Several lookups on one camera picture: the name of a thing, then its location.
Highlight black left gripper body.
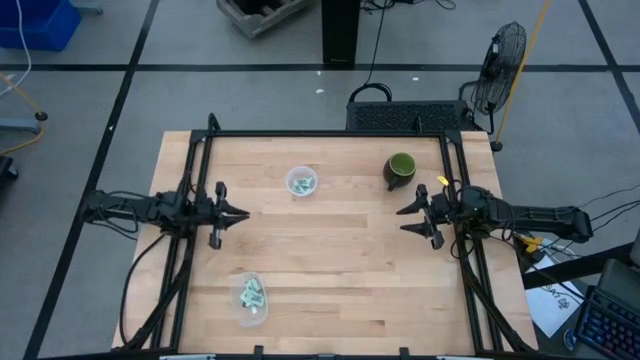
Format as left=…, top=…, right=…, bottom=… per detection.
left=192, top=181, right=227, bottom=250

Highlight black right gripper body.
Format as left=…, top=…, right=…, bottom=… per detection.
left=417, top=183, right=464, bottom=251

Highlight dark green ceramic mug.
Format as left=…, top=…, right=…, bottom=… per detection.
left=382, top=152, right=418, bottom=193

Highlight clear round plastic cup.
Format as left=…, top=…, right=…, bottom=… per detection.
left=285, top=165, right=320, bottom=199

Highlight clear oval plastic container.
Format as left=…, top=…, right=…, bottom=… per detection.
left=229, top=271, right=270, bottom=329

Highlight yellow power plug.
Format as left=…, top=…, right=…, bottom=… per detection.
left=519, top=234, right=544, bottom=254

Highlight black perforated computer case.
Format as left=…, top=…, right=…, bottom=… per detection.
left=345, top=99, right=475, bottom=133

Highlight black metal bar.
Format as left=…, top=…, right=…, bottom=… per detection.
left=522, top=241, right=636, bottom=291

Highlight white printed paper sheet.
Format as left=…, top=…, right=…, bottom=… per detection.
left=524, top=254, right=586, bottom=339

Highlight black floor fan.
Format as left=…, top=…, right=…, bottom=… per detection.
left=458, top=21, right=528, bottom=137

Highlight black laptop case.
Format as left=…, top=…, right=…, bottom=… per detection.
left=597, top=258, right=640, bottom=314

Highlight black upright tower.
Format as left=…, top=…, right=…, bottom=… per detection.
left=321, top=0, right=362, bottom=65

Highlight backlit computer keyboard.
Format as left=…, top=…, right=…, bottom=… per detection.
left=574, top=288, right=640, bottom=360

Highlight black caster foot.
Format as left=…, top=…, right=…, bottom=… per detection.
left=0, top=155, right=20, bottom=182

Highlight grey metal stand foot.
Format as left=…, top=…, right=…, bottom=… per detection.
left=0, top=117, right=44, bottom=134

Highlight blue plastic bin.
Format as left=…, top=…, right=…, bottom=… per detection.
left=0, top=0, right=83, bottom=52

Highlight yellow cord with black base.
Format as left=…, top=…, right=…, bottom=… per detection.
left=490, top=0, right=552, bottom=153
left=0, top=72, right=49, bottom=157

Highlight black aluminium table frame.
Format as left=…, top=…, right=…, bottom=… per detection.
left=117, top=112, right=539, bottom=357

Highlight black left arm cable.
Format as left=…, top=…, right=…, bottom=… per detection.
left=118, top=232, right=170, bottom=349

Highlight black computer case cable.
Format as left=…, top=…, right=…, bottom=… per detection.
left=348, top=0, right=396, bottom=104

